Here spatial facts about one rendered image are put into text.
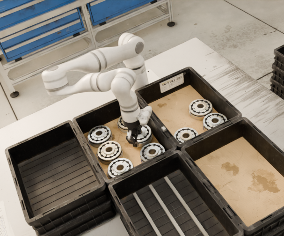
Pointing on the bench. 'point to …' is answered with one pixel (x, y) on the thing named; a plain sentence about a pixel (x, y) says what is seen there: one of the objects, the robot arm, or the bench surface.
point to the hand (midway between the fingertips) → (137, 139)
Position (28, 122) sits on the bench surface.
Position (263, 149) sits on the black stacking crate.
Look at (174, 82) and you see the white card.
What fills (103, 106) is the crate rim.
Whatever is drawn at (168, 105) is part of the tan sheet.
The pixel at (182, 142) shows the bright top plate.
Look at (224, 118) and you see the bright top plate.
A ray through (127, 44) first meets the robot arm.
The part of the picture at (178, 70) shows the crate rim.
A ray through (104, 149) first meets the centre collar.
